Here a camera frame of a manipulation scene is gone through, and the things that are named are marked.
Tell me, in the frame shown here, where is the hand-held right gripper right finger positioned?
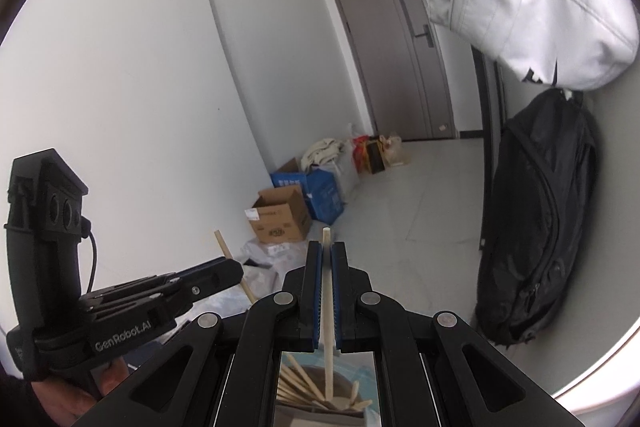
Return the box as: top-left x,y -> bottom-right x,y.
330,241 -> 586,427

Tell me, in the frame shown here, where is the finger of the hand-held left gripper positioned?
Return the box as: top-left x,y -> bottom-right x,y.
77,263 -> 246,325
165,256 -> 240,282

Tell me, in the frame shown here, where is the red yellow bag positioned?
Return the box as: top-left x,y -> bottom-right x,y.
352,134 -> 373,175

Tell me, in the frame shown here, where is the person's left hand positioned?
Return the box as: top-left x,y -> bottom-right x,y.
30,354 -> 131,427

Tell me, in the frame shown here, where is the black framed door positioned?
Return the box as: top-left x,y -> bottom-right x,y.
470,44 -> 508,142

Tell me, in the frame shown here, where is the black backpack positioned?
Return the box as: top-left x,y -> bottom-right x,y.
474,88 -> 601,350

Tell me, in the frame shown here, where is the bunch of wooden chopsticks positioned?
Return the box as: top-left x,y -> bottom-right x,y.
277,352 -> 373,413

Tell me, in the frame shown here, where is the large grey parcel bag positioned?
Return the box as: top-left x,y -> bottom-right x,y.
239,238 -> 310,295

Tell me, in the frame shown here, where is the beige folded cloth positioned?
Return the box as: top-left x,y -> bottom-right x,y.
301,138 -> 351,168

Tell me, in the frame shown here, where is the blue cardboard box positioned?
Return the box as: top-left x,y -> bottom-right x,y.
270,157 -> 347,224

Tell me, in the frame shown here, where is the beige paper bag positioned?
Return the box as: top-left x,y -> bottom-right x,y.
382,134 -> 411,168

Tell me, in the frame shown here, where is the black paper bag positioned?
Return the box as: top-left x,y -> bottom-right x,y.
364,141 -> 387,175

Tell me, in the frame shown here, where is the wooden chopstick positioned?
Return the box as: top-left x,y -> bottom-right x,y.
214,229 -> 257,304
321,227 -> 337,400

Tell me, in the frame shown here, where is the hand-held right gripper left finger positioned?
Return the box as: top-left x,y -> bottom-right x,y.
97,241 -> 323,427

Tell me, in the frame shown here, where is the brown cardboard box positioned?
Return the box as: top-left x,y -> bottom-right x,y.
245,184 -> 313,244

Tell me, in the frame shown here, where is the grey entrance door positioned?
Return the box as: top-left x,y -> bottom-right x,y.
322,0 -> 457,142

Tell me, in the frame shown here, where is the teal plaid tablecloth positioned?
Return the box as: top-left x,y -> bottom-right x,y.
350,353 -> 379,408

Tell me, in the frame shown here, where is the black door handle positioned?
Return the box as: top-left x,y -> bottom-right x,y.
412,24 -> 435,50

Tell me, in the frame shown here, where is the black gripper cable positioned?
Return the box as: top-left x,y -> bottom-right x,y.
80,216 -> 99,295

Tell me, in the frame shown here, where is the white grey chopstick holder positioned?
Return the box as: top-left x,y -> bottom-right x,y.
272,349 -> 378,427

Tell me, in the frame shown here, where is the person's left forearm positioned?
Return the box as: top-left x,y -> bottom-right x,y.
0,364 -> 56,427

